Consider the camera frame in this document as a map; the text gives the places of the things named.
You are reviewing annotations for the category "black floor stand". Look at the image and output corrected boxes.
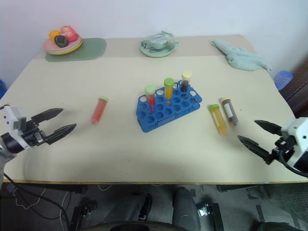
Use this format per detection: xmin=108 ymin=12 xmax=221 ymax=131
xmin=196 ymin=202 xmax=224 ymax=231
xmin=69 ymin=204 xmax=98 ymax=231

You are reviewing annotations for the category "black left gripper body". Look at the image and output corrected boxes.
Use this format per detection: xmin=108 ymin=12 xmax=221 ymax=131
xmin=21 ymin=119 xmax=48 ymax=148

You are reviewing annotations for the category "red tube with green cap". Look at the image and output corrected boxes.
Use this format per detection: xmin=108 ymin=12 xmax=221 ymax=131
xmin=90 ymin=96 xmax=110 ymax=125
xmin=144 ymin=85 xmax=157 ymax=114

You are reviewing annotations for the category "dark tube with yellow cap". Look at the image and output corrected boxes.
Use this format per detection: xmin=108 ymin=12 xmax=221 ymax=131
xmin=180 ymin=71 xmax=193 ymax=93

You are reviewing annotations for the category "green placemat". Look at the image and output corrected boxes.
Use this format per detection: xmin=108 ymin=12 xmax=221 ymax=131
xmin=45 ymin=37 xmax=107 ymax=64

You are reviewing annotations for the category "thin white wire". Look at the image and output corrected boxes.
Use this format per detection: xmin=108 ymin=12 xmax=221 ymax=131
xmin=11 ymin=184 xmax=72 ymax=218

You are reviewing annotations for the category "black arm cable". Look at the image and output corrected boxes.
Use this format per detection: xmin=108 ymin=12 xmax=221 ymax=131
xmin=2 ymin=172 xmax=73 ymax=226
xmin=276 ymin=152 xmax=308 ymax=179

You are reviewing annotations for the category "orange tube with green cap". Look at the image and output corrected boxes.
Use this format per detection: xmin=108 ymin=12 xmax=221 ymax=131
xmin=163 ymin=77 xmax=175 ymax=106

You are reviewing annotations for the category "clear plastic bag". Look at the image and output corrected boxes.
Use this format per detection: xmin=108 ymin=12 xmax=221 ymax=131
xmin=141 ymin=30 xmax=180 ymax=52

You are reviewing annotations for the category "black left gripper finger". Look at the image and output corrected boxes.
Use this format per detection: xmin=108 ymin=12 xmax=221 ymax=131
xmin=31 ymin=108 xmax=64 ymax=125
xmin=45 ymin=123 xmax=77 ymax=145

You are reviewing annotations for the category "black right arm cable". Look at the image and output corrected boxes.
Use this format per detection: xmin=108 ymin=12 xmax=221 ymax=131
xmin=276 ymin=152 xmax=308 ymax=179

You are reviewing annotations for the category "yellow tube with green cap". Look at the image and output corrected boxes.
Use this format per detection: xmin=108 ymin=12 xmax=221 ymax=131
xmin=208 ymin=103 xmax=229 ymax=136

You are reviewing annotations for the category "pink toy fruit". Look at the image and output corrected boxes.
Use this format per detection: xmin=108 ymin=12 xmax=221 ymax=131
xmin=60 ymin=25 xmax=78 ymax=42

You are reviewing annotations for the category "dark grey rounded shape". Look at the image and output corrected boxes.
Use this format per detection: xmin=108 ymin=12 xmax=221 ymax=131
xmin=172 ymin=187 xmax=202 ymax=231

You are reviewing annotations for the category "dark brown furniture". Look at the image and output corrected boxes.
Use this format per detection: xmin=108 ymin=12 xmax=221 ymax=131
xmin=280 ymin=57 xmax=308 ymax=119

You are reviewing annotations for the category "pink plate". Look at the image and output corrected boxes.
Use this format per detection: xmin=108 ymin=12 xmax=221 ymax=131
xmin=43 ymin=35 xmax=81 ymax=52

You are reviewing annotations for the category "pale green plate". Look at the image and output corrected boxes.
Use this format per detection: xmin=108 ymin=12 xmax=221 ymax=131
xmin=139 ymin=40 xmax=176 ymax=59

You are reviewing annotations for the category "yellow plate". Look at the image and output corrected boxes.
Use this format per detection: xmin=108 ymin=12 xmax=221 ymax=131
xmin=48 ymin=37 xmax=83 ymax=56

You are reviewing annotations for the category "brown tube with cream cap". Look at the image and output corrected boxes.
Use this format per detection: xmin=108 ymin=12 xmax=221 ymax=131
xmin=220 ymin=96 xmax=239 ymax=127

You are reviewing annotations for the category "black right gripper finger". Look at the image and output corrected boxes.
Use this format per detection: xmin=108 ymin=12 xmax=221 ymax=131
xmin=237 ymin=135 xmax=275 ymax=166
xmin=254 ymin=119 xmax=283 ymax=136

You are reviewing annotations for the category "pale green bowl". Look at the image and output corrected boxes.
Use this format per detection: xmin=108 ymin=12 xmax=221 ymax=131
xmin=143 ymin=36 xmax=171 ymax=51

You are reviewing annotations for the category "pale green towel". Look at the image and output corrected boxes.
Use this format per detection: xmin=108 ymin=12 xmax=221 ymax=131
xmin=211 ymin=38 xmax=273 ymax=72

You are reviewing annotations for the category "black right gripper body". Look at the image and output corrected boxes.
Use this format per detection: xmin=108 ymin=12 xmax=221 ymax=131
xmin=271 ymin=135 xmax=296 ymax=167

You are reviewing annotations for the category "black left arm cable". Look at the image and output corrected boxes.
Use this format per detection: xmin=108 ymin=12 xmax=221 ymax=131
xmin=2 ymin=172 xmax=73 ymax=226

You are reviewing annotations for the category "blue test tube rack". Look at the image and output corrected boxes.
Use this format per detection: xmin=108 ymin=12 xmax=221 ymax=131
xmin=135 ymin=81 xmax=204 ymax=134

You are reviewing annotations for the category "dark green toy fruit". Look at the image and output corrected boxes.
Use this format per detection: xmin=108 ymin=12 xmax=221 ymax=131
xmin=54 ymin=35 xmax=68 ymax=48

